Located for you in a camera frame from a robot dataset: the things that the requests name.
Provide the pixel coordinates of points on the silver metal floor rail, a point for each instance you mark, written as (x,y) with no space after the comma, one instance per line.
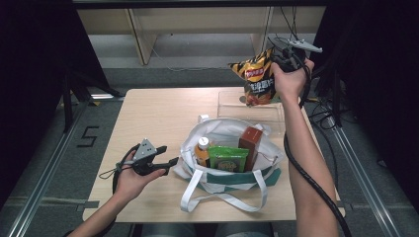
(378,204)
(39,187)

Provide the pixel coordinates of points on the white and green tote bag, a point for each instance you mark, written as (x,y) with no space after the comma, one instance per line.
(227,131)

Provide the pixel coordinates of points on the person's left leg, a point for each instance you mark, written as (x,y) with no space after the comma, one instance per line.
(164,231)

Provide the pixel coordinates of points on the black metal stand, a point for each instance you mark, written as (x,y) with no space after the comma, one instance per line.
(67,102)
(335,98)

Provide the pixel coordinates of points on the clear acrylic tray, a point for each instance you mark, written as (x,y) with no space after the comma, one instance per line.
(230,110)

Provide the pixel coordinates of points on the person's right leg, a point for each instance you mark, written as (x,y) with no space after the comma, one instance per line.
(243,231)

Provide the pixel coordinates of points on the green snack packet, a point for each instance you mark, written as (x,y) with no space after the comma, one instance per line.
(227,158)

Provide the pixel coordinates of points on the orange drink bottle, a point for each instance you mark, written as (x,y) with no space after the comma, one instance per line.
(201,153)

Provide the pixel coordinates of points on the person's left hand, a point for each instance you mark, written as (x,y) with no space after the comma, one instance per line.
(131,184)

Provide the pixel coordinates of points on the person's leg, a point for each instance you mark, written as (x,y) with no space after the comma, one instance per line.
(164,231)
(243,231)

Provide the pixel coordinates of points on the yellow and black chip bag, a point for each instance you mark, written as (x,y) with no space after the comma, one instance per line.
(257,82)

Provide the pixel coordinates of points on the black curtain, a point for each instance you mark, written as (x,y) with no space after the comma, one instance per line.
(29,65)
(385,65)

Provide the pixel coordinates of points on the dark round disc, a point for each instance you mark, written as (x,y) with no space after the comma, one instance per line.
(242,98)

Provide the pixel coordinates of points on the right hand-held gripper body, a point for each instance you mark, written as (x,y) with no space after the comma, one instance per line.
(296,52)

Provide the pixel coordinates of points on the person's right hand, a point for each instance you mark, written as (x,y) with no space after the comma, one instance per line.
(291,82)

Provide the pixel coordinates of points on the reddish brown box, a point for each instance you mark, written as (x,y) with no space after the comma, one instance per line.
(250,141)

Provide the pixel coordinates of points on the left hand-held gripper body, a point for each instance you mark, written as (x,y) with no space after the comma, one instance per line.
(145,150)

